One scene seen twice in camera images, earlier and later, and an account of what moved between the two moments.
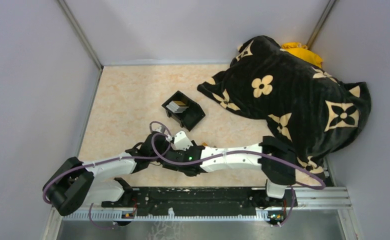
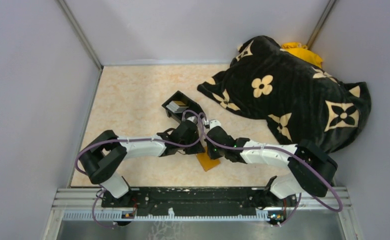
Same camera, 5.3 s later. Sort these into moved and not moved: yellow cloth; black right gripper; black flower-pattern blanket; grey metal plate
Moved: black right gripper
Not moved: black flower-pattern blanket; yellow cloth; grey metal plate
